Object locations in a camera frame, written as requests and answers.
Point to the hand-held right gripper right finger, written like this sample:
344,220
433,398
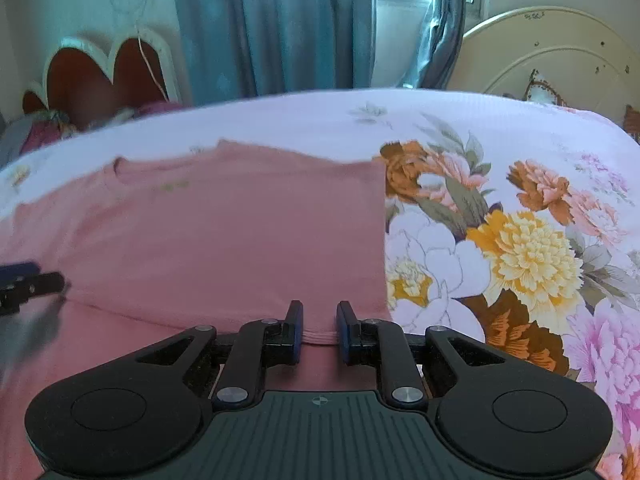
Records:
343,332

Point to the pink t-shirt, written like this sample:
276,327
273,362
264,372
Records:
225,235

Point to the tied-back blue curtain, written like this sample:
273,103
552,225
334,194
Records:
442,35

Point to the orange cushion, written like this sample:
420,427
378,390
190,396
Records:
632,122

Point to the multicoloured floral pillow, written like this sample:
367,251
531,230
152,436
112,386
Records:
45,127

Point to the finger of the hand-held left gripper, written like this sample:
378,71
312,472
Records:
30,285

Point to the cream round headboard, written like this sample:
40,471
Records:
550,50

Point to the floral bed sheet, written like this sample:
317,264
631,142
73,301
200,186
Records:
525,260

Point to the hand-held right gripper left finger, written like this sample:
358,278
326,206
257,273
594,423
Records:
298,332

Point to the patterned pillow with gold trim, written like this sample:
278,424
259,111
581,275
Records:
542,92

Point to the red scalloped headboard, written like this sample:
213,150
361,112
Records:
135,70

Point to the pink pillow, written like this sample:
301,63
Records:
155,108

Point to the wide blue curtain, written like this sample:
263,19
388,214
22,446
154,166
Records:
270,25

